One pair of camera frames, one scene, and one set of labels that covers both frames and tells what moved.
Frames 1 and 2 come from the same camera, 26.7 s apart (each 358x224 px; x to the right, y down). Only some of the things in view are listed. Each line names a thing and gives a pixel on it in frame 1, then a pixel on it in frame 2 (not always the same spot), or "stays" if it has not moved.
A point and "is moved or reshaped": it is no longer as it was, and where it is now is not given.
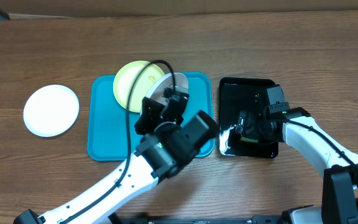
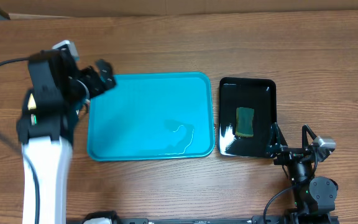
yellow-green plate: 141,87 -> 32,103
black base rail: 282,219 stays
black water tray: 246,129 stays
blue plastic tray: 107,138 stays
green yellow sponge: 248,139 is moved or reshaped
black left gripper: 152,111 -> 91,76
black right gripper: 248,125 -> 293,152
